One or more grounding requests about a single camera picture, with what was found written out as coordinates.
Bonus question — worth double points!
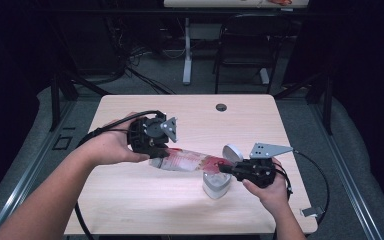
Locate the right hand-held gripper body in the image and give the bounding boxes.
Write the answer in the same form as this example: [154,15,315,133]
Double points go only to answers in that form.
[231,142,294,189]

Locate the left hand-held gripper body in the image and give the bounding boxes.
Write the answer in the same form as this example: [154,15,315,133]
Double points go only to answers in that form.
[127,111,178,155]

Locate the clear red-print plastic pouch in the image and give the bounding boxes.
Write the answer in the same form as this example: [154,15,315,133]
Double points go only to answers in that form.
[148,147,233,175]

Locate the person's right hand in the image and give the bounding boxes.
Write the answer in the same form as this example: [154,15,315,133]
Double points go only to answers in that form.
[241,158,291,218]

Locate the person's left hand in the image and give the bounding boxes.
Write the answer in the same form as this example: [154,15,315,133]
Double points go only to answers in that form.
[86,112,151,167]

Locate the black square floor outlet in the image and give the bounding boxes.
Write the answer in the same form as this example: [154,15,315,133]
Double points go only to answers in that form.
[52,134,74,151]

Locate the white-legged background desk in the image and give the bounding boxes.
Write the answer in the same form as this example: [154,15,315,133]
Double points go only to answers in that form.
[163,0,309,86]

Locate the black metal stand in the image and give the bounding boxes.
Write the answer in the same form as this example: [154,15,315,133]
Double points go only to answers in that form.
[274,71,334,136]
[49,69,110,133]

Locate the black cabinet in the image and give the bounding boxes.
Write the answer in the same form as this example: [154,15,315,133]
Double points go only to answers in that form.
[56,13,124,76]

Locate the black folding chair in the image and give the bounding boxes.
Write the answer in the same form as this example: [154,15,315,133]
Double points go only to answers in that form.
[213,13,294,95]

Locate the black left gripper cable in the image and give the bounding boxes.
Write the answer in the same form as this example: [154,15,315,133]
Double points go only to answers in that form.
[74,109,167,240]

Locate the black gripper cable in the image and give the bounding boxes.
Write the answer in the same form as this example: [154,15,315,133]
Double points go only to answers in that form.
[74,109,167,240]
[273,161,294,198]

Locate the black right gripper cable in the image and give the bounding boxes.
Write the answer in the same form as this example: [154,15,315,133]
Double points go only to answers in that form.
[273,161,294,198]

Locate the black floor cables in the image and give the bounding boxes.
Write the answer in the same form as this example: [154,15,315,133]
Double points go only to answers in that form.
[124,46,177,95]

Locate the grey corner bracket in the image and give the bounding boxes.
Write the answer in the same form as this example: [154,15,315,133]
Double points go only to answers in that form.
[300,206,324,218]

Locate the thin black cable loop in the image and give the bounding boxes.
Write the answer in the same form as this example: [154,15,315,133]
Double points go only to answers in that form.
[292,149,330,228]

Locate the metal floor rail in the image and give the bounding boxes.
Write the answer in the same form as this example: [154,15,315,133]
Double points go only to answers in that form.
[0,99,78,240]
[309,99,384,240]

